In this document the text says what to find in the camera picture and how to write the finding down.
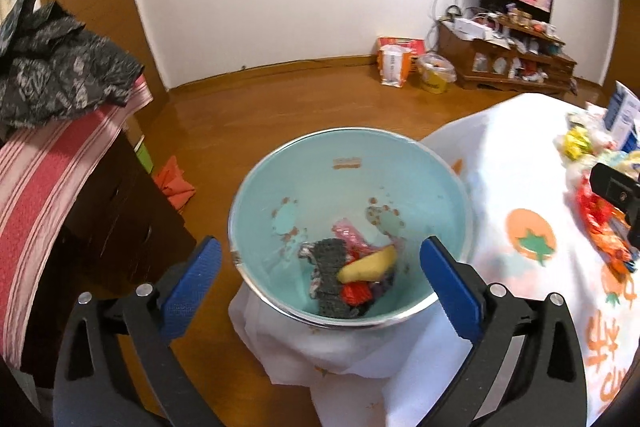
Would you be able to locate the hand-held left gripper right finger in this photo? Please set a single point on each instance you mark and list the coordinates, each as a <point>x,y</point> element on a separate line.
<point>450,292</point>

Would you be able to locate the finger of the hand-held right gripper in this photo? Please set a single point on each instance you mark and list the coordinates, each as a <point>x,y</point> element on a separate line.
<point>612,187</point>

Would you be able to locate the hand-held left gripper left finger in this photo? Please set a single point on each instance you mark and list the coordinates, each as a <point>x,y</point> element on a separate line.
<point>192,292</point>

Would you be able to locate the red crinkled wrapper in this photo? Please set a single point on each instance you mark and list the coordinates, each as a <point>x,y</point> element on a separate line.
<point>590,202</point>

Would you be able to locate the orange snack wrapper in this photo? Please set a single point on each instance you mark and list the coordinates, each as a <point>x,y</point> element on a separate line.
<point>612,247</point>

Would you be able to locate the purple foil wrapper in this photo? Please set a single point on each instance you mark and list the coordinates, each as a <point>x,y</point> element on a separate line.
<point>382,289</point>

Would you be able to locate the pink clear plastic wrapper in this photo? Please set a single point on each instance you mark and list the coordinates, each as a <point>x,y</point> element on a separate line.
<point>350,232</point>

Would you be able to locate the light blue bin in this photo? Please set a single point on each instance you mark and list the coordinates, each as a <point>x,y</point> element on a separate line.
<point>310,187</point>

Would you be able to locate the yellow white snack packet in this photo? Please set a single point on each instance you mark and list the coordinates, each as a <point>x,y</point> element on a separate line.
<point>620,159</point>

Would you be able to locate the clear plastic wrap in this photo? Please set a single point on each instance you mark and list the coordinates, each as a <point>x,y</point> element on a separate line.
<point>587,122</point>

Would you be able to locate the tall white carton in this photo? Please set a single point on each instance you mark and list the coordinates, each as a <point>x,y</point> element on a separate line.
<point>622,107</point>

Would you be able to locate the white printed tablecloth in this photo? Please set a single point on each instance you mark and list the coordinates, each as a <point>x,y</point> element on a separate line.
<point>525,167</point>

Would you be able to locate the dark wooden drawer cabinet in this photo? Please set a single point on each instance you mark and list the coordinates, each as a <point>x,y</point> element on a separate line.
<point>125,217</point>

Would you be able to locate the orange cloth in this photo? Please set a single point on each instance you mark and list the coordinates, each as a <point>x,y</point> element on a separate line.
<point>172,182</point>

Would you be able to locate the white cloth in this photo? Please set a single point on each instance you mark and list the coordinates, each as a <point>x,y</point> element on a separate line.
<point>350,357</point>

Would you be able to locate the green box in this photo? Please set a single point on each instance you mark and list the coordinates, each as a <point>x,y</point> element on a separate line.
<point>145,154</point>

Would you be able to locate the pink striped cloth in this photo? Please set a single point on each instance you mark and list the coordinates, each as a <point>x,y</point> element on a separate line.
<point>50,187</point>

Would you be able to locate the wooden television cabinet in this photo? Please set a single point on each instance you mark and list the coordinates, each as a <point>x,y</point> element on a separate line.
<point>465,57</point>

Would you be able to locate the yellow bucket in plastic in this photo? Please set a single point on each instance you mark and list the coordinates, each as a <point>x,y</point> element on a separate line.
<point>435,74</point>

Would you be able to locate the white flat box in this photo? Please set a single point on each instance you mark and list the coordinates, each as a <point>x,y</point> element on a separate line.
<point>470,27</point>

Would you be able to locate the orange cardboard box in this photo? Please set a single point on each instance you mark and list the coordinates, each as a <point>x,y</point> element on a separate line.
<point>412,49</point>

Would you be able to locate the black plastic bag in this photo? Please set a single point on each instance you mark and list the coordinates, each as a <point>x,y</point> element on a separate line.
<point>60,67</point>

